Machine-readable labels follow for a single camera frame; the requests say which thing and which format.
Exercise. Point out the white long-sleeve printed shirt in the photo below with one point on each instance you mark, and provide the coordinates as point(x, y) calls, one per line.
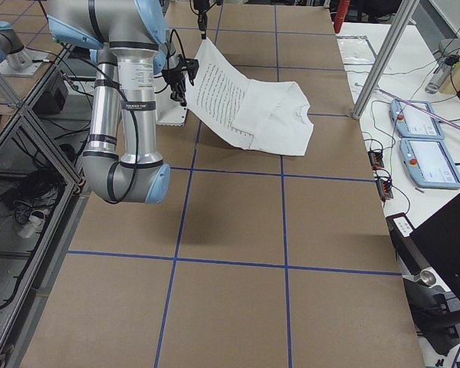
point(270, 117)

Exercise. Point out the near orange circuit board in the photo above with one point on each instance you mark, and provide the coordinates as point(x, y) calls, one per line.
point(384, 188)

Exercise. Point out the aluminium frame post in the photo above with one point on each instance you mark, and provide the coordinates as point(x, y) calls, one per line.
point(395, 32)

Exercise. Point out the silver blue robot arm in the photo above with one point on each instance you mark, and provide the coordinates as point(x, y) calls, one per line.
point(120, 162)
point(212, 3)

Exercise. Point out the black laptop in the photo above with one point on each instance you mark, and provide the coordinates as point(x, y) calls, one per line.
point(438, 240)

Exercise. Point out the grey water bottle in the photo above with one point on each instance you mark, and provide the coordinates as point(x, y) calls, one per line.
point(439, 76)

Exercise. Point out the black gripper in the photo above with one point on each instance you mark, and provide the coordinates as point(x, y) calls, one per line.
point(177, 85)
point(202, 15)

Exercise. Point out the clear plastic packaging bag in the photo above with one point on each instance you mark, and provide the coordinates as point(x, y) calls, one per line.
point(356, 50)

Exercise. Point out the red cylinder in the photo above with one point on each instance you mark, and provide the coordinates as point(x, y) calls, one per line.
point(342, 10)

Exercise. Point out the far orange circuit board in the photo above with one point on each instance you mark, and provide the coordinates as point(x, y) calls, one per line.
point(376, 159)

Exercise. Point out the far blue teach pendant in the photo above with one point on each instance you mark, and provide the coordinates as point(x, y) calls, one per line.
point(411, 121)

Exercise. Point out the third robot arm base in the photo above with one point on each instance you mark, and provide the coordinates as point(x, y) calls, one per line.
point(16, 60)

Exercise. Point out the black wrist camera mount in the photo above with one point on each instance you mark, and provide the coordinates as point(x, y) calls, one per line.
point(186, 68)

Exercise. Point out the orange circuit board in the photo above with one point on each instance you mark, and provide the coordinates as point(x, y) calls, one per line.
point(376, 159)
point(384, 188)

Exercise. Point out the white camera post with base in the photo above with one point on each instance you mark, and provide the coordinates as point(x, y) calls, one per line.
point(168, 112)

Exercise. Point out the blue teach pendant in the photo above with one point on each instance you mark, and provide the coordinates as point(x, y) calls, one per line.
point(411, 121)
point(429, 164)

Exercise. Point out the near blue teach pendant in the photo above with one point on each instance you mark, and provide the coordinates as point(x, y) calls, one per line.
point(429, 164)

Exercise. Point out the black white device box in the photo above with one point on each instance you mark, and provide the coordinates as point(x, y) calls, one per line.
point(412, 263)

